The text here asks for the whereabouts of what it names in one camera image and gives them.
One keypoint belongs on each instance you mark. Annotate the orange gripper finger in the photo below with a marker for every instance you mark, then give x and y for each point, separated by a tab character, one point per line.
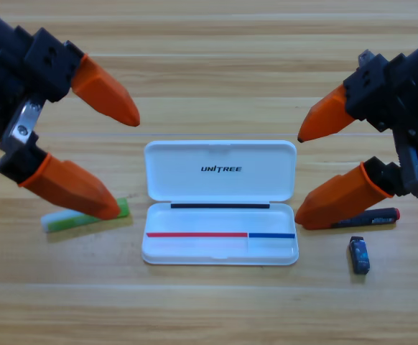
69	187
338	201

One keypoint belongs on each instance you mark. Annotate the green and white highlighter pen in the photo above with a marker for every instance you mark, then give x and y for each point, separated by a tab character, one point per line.
61	222

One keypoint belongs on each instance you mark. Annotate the black marker with red cap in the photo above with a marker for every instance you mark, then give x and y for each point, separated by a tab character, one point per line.
381	216

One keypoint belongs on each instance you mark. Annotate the small black eraser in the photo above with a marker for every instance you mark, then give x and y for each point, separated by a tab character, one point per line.
360	257

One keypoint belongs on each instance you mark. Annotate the white Unitree pencil case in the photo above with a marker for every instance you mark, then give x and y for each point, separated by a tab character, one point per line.
180	179

